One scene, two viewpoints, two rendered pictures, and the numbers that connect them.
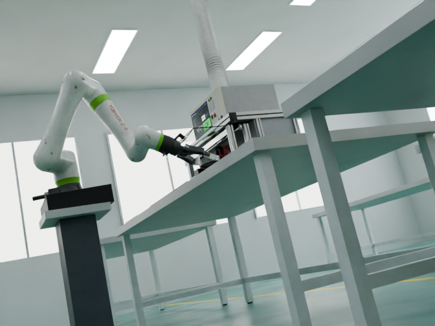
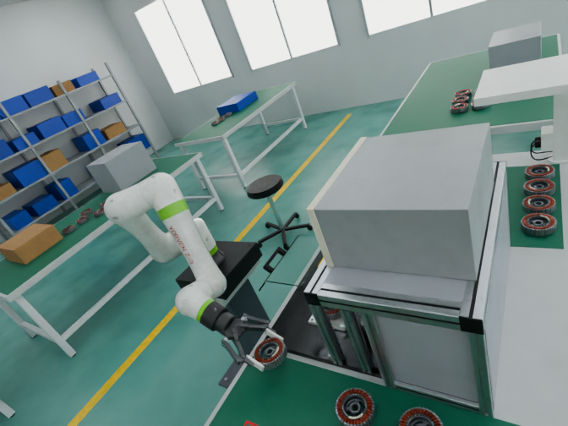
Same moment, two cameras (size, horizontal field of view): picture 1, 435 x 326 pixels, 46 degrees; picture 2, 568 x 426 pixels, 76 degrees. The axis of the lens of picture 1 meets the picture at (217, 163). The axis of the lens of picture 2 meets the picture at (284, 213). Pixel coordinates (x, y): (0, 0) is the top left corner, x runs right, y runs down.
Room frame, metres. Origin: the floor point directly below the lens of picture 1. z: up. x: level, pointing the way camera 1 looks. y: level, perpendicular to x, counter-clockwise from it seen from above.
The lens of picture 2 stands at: (2.46, -0.86, 1.79)
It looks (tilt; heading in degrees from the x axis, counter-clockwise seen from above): 28 degrees down; 69
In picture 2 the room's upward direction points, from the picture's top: 22 degrees counter-clockwise
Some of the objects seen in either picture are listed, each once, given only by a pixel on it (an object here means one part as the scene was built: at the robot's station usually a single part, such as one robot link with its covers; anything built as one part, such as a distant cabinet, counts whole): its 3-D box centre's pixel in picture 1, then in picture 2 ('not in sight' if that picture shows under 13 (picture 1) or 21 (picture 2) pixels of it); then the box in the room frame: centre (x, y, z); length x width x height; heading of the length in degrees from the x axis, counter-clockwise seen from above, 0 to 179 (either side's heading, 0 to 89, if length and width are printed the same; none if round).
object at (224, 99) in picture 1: (234, 114); (406, 194); (3.10, -0.17, 1.22); 0.44 x 0.39 x 0.20; 27
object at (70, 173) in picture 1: (63, 168); (195, 239); (2.62, 0.79, 0.98); 0.16 x 0.13 x 0.19; 169
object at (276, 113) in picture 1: (237, 133); (414, 226); (3.11, -0.16, 1.09); 0.68 x 0.44 x 0.05; 27
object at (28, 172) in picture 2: not in sight; (25, 173); (1.32, 6.32, 0.92); 0.42 x 0.42 x 0.29; 28
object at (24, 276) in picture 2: not in sight; (120, 238); (2.18, 2.98, 0.38); 2.20 x 0.90 x 0.75; 27
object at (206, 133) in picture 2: not in sight; (248, 134); (4.35, 4.10, 0.38); 1.90 x 0.90 x 0.75; 27
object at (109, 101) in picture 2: not in sight; (105, 102); (3.05, 7.20, 1.37); 0.42 x 0.42 x 0.19; 28
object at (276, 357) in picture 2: (209, 162); (270, 352); (2.57, 0.04, 0.84); 0.11 x 0.11 x 0.04
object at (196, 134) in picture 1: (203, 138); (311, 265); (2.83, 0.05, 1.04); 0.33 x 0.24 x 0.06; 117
